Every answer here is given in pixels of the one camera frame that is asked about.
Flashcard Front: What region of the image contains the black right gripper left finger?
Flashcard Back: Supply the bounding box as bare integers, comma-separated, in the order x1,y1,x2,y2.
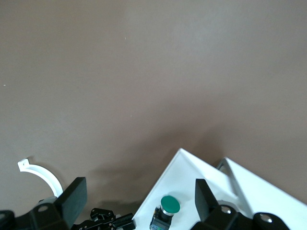
55,176,88,230

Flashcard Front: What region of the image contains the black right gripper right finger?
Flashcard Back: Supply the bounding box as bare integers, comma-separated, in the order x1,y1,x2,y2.
194,178,220,223

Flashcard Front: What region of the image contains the white plastic tray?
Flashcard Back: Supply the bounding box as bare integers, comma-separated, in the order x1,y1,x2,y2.
131,148,240,230

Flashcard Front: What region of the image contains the green push button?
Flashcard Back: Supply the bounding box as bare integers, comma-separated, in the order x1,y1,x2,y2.
150,195,181,230

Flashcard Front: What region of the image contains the white drawer cabinet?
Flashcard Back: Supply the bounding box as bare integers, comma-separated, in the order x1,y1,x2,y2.
215,157,307,230

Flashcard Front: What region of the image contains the white curved plastic bracket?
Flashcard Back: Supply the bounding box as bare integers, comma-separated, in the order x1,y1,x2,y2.
17,158,64,197

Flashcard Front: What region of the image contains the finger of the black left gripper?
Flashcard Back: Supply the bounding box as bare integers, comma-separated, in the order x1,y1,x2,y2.
111,212,135,230

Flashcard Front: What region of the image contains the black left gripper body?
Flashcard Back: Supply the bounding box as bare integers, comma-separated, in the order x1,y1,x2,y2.
74,207,117,230

